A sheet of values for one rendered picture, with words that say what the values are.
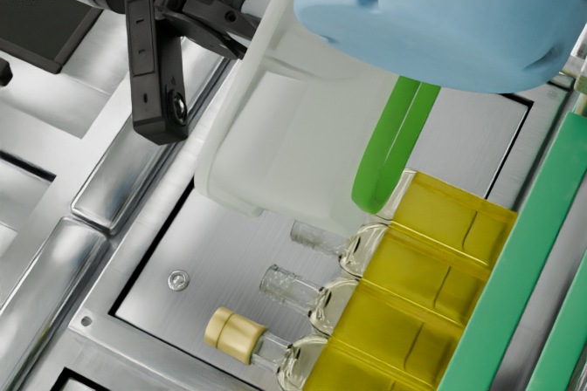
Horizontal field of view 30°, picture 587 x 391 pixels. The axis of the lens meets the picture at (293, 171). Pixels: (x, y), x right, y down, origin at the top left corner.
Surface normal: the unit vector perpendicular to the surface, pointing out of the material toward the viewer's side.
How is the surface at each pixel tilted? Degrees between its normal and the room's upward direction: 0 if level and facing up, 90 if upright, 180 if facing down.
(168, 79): 146
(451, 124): 90
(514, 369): 90
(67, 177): 90
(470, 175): 90
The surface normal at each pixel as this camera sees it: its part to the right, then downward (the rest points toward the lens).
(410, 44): -0.32, 0.94
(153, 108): -0.31, -0.22
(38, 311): -0.03, -0.46
